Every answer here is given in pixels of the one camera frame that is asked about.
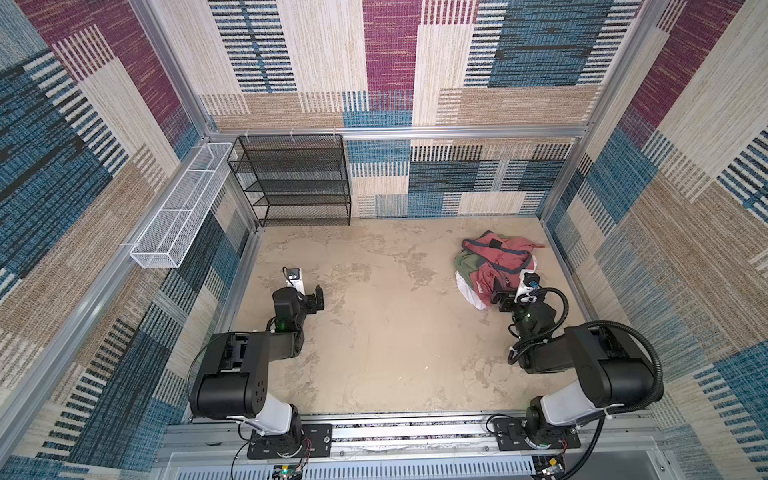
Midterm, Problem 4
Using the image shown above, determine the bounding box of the white cloth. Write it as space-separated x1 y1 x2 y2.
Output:
455 271 488 311

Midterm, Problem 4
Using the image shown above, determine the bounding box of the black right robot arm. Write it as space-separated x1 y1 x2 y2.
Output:
487 287 664 451

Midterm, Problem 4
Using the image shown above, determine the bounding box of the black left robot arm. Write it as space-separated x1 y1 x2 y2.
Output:
189 286 325 459

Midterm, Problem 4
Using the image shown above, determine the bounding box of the white wire mesh basket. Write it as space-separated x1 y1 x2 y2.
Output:
130 142 233 269

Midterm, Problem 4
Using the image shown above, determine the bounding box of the green cloth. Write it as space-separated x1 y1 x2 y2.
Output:
454 249 484 284

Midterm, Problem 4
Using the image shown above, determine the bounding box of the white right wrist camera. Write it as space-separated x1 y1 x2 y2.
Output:
515 269 540 304

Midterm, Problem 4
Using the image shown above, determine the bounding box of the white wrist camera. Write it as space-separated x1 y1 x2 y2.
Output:
515 269 540 304
282 267 306 295

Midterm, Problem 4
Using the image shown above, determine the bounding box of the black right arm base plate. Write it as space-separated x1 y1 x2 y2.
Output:
486 415 582 451

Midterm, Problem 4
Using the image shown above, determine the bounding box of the red cloth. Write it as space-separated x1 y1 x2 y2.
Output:
462 231 545 304

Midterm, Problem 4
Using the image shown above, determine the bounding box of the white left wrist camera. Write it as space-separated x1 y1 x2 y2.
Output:
282 267 306 295

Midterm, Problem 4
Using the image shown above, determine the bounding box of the black corrugated cable conduit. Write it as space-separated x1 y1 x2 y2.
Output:
557 286 665 415

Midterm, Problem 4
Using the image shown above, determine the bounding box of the black wire shelf rack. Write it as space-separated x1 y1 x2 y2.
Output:
229 134 352 228

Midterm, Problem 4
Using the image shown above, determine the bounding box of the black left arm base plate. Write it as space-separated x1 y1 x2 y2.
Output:
246 424 333 461

